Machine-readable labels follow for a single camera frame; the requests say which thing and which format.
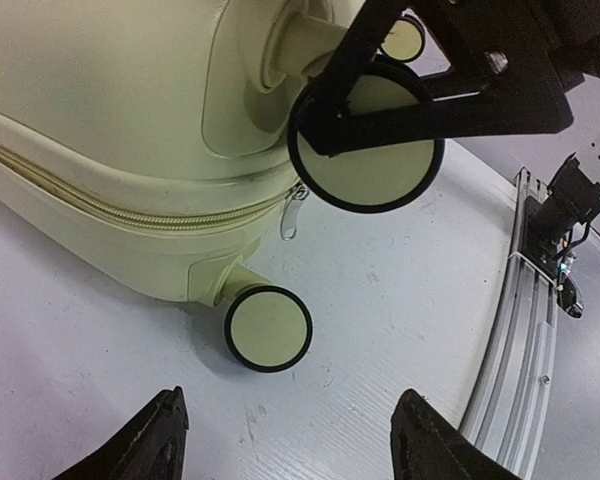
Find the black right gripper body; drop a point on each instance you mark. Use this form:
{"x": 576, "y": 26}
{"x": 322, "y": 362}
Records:
{"x": 572, "y": 33}

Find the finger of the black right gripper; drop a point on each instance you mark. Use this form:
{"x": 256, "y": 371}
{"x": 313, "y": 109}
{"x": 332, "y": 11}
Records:
{"x": 501, "y": 80}

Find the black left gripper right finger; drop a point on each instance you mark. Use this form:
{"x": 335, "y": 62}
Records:
{"x": 425, "y": 446}

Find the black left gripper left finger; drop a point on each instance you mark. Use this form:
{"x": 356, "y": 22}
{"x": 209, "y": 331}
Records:
{"x": 151, "y": 445}

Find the pale green hard-shell suitcase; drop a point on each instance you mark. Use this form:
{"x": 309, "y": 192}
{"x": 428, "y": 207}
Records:
{"x": 151, "y": 139}

